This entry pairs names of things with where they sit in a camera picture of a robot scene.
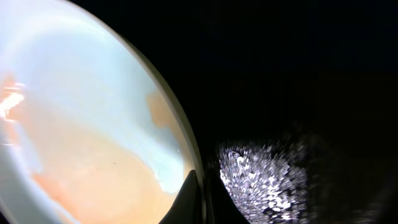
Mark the black round tray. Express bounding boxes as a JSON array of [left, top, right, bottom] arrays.
[[78, 1, 397, 223]]

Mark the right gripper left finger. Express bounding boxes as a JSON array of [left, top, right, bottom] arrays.
[[159, 170, 202, 224]]

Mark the light blue plate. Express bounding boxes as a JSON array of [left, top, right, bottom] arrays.
[[1, 0, 206, 224]]

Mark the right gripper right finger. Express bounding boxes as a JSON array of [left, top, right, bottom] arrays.
[[205, 169, 249, 224]]

